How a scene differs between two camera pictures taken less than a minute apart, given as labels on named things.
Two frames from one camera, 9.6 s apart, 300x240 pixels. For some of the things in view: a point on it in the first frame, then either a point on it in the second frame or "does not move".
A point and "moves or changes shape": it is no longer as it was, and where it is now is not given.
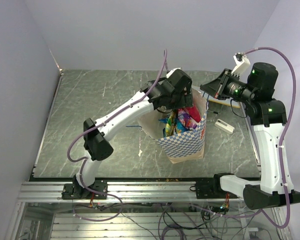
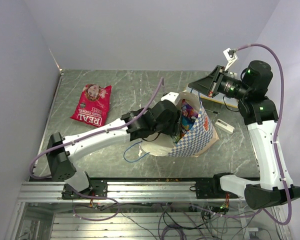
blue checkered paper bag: (188, 146) moves or changes shape
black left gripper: (187, 101) -> (174, 128)
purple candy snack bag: (186, 119) -> (188, 110)
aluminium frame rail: (128, 192) does not move
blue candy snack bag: (179, 126) moves or changes shape
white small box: (224, 126) does not move
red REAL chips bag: (193, 112) -> (93, 106)
